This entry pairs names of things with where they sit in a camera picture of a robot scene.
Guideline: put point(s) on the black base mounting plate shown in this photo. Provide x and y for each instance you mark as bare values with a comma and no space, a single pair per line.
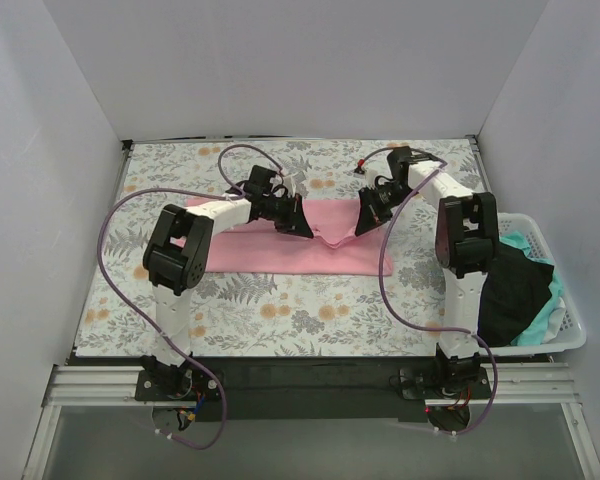
302,388

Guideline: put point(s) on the white plastic laundry basket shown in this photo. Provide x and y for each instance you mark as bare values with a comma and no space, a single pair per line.
572,334

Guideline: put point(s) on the floral table cloth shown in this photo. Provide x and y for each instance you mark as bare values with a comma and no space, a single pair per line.
256,314

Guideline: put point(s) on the aluminium frame rail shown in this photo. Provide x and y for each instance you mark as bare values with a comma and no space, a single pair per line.
518,383

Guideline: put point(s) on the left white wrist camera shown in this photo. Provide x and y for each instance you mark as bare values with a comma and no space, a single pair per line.
289,186

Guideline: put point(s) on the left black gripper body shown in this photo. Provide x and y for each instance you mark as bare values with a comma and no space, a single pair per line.
290,213

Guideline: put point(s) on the white t shirt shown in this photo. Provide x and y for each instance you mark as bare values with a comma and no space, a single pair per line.
555,320

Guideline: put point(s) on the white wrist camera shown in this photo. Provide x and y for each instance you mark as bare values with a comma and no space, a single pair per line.
372,178
289,186

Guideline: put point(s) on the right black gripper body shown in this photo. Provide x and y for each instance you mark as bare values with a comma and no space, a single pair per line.
371,208

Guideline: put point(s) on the black t shirt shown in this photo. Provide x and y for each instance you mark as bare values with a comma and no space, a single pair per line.
515,291

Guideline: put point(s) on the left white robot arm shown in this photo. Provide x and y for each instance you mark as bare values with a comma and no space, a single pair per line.
177,256

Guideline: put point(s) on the teal t shirt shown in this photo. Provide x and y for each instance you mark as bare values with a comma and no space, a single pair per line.
534,334

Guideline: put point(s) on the pink t shirt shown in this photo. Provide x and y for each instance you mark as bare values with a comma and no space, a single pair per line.
335,249

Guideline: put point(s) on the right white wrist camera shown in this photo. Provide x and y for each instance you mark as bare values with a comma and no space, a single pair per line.
372,178

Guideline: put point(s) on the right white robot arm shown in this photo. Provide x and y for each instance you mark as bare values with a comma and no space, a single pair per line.
466,244

